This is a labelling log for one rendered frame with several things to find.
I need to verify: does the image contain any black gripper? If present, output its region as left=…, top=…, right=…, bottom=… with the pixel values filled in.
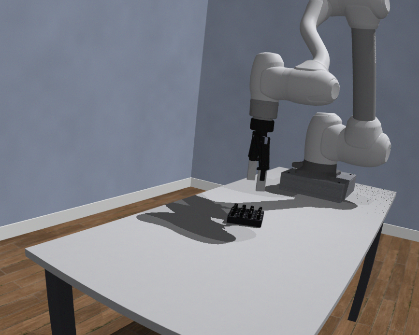
left=247, top=118, right=275, bottom=192

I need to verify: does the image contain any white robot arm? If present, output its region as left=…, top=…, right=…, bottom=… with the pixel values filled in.
left=249, top=0, right=391, bottom=180

